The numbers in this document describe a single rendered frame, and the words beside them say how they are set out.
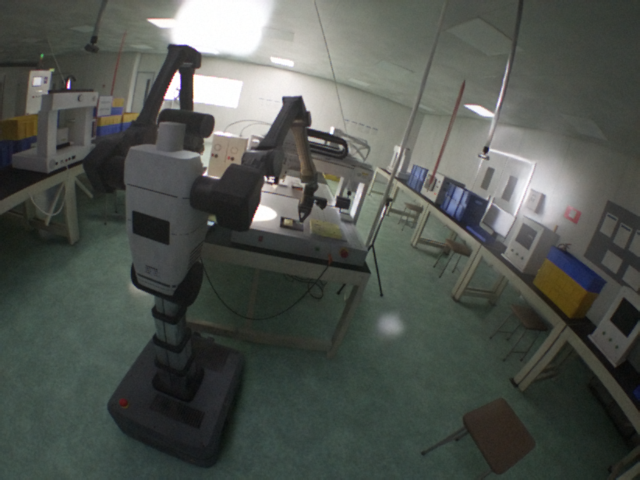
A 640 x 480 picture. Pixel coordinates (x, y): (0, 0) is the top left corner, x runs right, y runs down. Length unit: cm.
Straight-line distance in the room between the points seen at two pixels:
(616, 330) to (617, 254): 190
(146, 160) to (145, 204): 12
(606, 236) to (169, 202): 456
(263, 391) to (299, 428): 31
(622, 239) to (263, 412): 440
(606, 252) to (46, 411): 553
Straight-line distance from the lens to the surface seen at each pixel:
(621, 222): 445
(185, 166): 67
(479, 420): 151
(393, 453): 173
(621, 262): 434
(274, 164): 76
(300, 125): 114
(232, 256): 140
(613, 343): 265
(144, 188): 75
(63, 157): 276
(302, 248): 140
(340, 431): 167
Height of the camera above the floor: 143
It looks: 24 degrees down
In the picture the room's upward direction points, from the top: 17 degrees clockwise
